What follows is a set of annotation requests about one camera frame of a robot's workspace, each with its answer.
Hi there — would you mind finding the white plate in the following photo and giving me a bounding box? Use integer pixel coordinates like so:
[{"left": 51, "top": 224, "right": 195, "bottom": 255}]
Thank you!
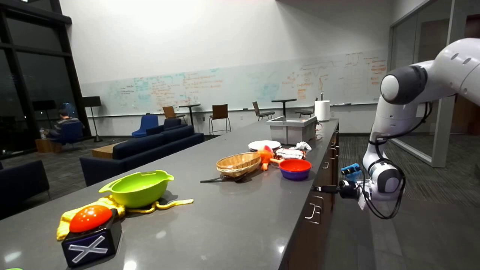
[{"left": 246, "top": 138, "right": 283, "bottom": 153}]

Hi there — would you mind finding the orange and yellow toy food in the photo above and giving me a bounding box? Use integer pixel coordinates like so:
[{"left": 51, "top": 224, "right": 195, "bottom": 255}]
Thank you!
[{"left": 54, "top": 197, "right": 127, "bottom": 243}]

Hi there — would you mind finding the small black table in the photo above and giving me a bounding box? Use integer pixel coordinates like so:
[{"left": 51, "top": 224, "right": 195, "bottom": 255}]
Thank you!
[
  {"left": 177, "top": 102, "right": 202, "bottom": 129},
  {"left": 270, "top": 96, "right": 298, "bottom": 120}
]

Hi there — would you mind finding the dark blue sofa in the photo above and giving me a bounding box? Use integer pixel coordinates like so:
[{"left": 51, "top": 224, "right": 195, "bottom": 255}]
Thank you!
[
  {"left": 78, "top": 123, "right": 207, "bottom": 188},
  {"left": 0, "top": 159, "right": 52, "bottom": 222}
]

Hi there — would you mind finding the orange ball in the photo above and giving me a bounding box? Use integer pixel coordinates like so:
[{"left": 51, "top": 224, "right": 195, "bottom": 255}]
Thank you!
[{"left": 67, "top": 204, "right": 115, "bottom": 237}]

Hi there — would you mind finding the orange toy carrot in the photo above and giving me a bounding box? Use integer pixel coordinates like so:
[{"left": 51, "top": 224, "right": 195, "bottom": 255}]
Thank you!
[{"left": 256, "top": 144, "right": 282, "bottom": 174}]

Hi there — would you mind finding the wall whiteboard with writing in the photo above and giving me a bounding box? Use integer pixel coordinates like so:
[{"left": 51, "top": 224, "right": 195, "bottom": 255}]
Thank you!
[{"left": 81, "top": 48, "right": 390, "bottom": 120}]

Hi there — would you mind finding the black music stand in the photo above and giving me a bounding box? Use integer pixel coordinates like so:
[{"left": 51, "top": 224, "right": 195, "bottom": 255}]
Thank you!
[{"left": 81, "top": 95, "right": 103, "bottom": 144}]

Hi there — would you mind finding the yellow string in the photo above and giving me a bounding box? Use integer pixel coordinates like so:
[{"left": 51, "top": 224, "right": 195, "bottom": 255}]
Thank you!
[{"left": 126, "top": 198, "right": 196, "bottom": 218}]

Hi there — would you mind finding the brown wooden chair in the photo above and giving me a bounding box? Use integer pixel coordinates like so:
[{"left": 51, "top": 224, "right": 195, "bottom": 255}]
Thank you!
[
  {"left": 160, "top": 105, "right": 180, "bottom": 122},
  {"left": 207, "top": 102, "right": 232, "bottom": 137},
  {"left": 250, "top": 101, "right": 277, "bottom": 122}
]

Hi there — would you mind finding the wooden coffee table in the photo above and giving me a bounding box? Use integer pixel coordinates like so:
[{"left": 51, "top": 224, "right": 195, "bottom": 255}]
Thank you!
[{"left": 91, "top": 141, "right": 121, "bottom": 161}]

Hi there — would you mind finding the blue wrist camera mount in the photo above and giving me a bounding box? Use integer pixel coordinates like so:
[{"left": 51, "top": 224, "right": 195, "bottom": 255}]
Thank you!
[{"left": 340, "top": 162, "right": 363, "bottom": 183}]

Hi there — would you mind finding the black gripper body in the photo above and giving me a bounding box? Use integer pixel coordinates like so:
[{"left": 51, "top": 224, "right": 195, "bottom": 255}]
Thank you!
[{"left": 339, "top": 177, "right": 363, "bottom": 203}]

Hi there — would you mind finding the green plastic bowl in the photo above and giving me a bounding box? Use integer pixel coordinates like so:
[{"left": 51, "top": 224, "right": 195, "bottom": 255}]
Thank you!
[{"left": 97, "top": 168, "right": 175, "bottom": 210}]

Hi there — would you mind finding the wicker basket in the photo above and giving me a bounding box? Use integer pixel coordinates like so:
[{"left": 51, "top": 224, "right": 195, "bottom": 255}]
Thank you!
[{"left": 214, "top": 152, "right": 262, "bottom": 182}]

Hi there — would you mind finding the black box with white cross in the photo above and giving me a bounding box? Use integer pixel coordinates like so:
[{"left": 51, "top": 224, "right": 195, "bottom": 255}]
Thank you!
[{"left": 60, "top": 219, "right": 123, "bottom": 270}]

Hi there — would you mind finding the black spatula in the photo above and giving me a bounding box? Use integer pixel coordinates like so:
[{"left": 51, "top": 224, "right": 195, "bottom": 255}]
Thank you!
[{"left": 198, "top": 174, "right": 247, "bottom": 186}]

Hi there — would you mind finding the red bowl with purple base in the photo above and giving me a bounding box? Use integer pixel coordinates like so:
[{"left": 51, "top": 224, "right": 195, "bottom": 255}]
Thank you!
[{"left": 277, "top": 158, "right": 313, "bottom": 183}]

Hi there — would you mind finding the white paper towel roll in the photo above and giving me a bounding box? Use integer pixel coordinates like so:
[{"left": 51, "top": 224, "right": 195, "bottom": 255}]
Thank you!
[{"left": 312, "top": 98, "right": 333, "bottom": 123}]

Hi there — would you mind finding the blue chair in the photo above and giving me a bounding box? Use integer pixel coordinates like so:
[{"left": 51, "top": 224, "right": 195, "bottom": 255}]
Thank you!
[{"left": 130, "top": 113, "right": 160, "bottom": 140}]

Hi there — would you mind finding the silver metal toaster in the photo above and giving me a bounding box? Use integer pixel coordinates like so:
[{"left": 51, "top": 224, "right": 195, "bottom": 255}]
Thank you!
[{"left": 265, "top": 114, "right": 319, "bottom": 147}]

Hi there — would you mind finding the seated person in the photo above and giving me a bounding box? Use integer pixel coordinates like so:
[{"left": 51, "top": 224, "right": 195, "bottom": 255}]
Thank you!
[{"left": 51, "top": 101, "right": 85, "bottom": 147}]

